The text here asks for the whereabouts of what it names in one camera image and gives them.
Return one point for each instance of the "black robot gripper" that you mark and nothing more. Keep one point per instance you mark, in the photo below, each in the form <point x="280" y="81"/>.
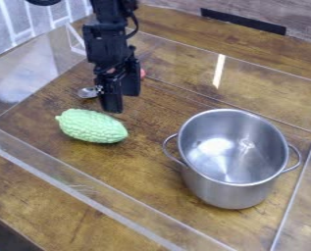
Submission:
<point x="114" y="61"/>

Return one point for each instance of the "green bumpy bitter gourd toy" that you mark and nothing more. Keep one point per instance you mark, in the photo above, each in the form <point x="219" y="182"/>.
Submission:
<point x="91" y="126"/>

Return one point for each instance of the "silver metal pot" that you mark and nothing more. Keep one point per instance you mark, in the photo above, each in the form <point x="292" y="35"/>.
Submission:
<point x="233" y="153"/>

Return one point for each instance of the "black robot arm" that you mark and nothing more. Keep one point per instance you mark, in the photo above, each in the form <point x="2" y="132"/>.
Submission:
<point x="114" y="11"/>

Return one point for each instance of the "clear acrylic triangle stand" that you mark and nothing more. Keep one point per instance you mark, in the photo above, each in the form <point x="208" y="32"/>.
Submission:
<point x="75" y="40"/>

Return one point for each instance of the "spoon with red handle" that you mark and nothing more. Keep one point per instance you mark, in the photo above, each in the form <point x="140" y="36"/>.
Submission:
<point x="89" y="92"/>

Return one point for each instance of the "black strip on wall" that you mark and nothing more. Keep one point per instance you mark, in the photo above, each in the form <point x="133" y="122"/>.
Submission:
<point x="233" y="19"/>

